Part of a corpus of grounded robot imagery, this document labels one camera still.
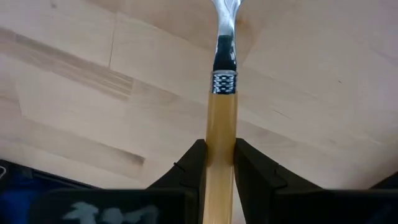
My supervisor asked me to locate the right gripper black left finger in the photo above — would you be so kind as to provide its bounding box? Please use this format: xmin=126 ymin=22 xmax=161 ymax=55
xmin=147 ymin=139 xmax=208 ymax=224

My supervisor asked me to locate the yellow-handled silver spoon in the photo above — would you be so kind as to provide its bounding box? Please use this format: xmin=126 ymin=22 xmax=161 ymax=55
xmin=201 ymin=0 xmax=244 ymax=224

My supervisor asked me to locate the blue fabric item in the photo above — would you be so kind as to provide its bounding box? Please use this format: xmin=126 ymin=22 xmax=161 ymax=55
xmin=0 ymin=175 xmax=91 ymax=224

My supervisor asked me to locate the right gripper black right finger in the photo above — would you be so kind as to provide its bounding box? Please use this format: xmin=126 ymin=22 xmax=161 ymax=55
xmin=234 ymin=138 xmax=323 ymax=224

